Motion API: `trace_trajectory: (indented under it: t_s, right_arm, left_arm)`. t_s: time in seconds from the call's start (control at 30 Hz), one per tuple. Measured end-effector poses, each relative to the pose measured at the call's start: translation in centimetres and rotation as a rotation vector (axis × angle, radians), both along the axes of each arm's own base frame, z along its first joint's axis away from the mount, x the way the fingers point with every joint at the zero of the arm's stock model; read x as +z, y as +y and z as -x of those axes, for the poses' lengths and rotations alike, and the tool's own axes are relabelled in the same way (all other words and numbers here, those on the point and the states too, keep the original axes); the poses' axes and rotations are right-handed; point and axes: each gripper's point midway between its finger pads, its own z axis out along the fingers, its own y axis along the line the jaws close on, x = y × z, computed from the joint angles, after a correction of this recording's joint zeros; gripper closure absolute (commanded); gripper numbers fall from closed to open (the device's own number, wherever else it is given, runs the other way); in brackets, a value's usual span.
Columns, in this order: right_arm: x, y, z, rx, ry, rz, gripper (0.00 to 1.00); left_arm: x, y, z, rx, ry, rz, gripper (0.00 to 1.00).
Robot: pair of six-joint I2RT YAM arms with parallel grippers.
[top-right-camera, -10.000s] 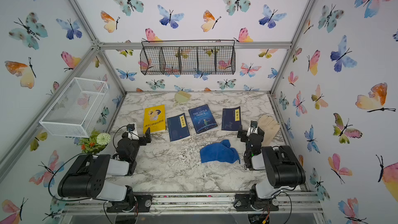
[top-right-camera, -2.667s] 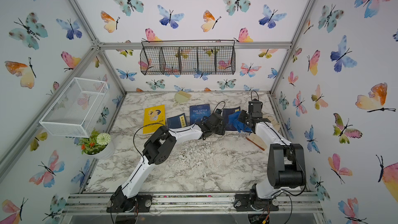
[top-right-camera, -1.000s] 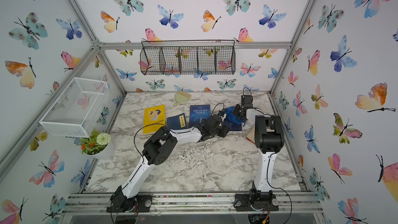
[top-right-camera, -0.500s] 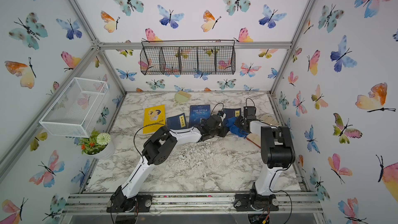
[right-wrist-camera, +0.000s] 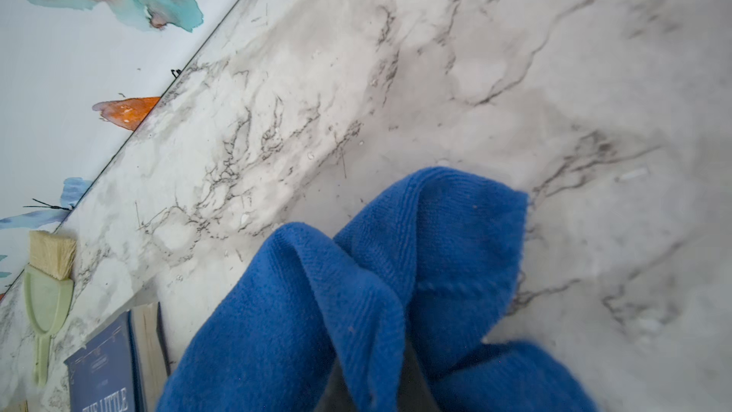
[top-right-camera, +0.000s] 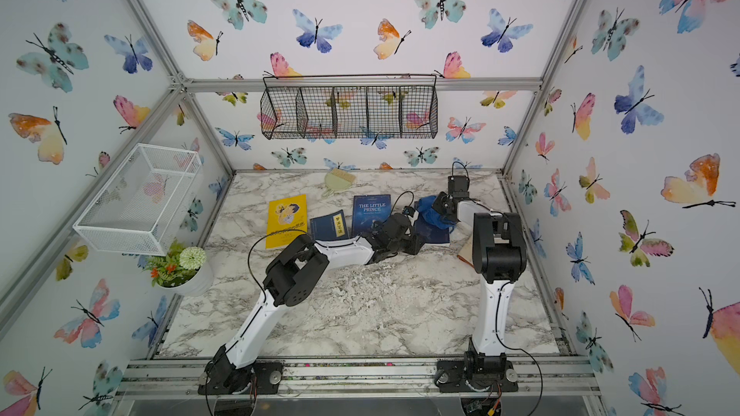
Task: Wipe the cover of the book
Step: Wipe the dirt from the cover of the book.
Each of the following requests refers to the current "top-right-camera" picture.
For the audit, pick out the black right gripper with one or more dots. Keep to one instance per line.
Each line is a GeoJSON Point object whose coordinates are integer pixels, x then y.
{"type": "Point", "coordinates": [438, 200]}

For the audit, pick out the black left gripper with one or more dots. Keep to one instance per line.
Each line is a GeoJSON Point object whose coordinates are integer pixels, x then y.
{"type": "Point", "coordinates": [415, 244]}

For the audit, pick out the dark blue horse-cover book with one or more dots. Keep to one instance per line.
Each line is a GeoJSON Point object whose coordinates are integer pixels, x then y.
{"type": "Point", "coordinates": [432, 235]}

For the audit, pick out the blue Little Prince book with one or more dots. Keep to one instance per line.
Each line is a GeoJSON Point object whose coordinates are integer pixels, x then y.
{"type": "Point", "coordinates": [367, 210]}

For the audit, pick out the blue cloth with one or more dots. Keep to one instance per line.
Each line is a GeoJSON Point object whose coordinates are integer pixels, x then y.
{"type": "Point", "coordinates": [424, 207]}

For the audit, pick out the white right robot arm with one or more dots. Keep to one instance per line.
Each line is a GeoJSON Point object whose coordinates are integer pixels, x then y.
{"type": "Point", "coordinates": [499, 256]}

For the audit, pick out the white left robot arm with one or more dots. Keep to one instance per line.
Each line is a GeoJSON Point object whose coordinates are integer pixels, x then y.
{"type": "Point", "coordinates": [289, 279]}

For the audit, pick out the dark blue Chinese book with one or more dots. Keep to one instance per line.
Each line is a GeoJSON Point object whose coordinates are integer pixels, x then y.
{"type": "Point", "coordinates": [330, 227]}

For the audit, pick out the yellow illustrated book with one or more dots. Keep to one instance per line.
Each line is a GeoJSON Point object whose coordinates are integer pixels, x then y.
{"type": "Point", "coordinates": [287, 218]}

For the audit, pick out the green scrub brush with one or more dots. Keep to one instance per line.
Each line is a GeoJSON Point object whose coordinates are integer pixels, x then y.
{"type": "Point", "coordinates": [337, 181]}

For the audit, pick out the potted flower plant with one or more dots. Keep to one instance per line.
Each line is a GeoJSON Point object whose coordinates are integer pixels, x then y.
{"type": "Point", "coordinates": [183, 270]}

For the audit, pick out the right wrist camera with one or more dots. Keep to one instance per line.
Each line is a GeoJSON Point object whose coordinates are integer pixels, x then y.
{"type": "Point", "coordinates": [458, 187]}

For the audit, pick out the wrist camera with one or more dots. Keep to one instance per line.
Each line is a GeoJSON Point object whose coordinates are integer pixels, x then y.
{"type": "Point", "coordinates": [458, 187]}
{"type": "Point", "coordinates": [409, 211]}

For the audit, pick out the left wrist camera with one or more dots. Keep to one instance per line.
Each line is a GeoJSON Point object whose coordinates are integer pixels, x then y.
{"type": "Point", "coordinates": [409, 211]}

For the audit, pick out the black wire wall basket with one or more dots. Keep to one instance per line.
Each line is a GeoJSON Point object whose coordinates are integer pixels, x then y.
{"type": "Point", "coordinates": [354, 107]}

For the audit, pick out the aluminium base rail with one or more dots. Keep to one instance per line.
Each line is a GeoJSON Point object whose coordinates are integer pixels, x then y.
{"type": "Point", "coordinates": [316, 377]}

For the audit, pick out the white mesh wall basket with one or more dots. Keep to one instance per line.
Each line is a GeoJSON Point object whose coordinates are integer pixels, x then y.
{"type": "Point", "coordinates": [140, 208]}

